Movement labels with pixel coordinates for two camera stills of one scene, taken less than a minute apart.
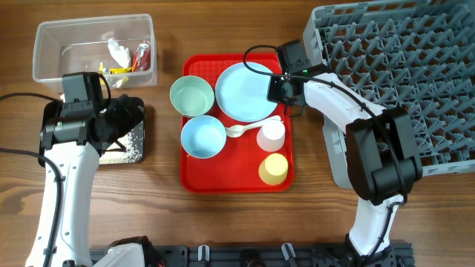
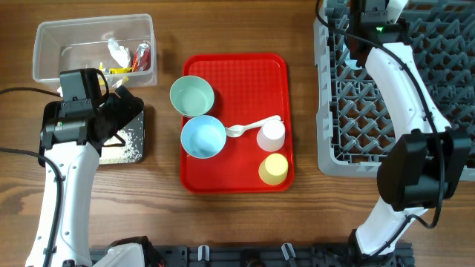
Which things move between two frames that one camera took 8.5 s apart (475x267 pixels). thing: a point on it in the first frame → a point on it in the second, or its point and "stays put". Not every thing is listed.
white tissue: x=121 y=53 stays put
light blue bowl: x=203 y=136 stays put
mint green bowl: x=191 y=96 stays put
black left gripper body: x=119 y=119 stays put
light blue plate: x=242 y=93 → x=352 y=63
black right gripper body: x=277 y=91 → x=349 y=30
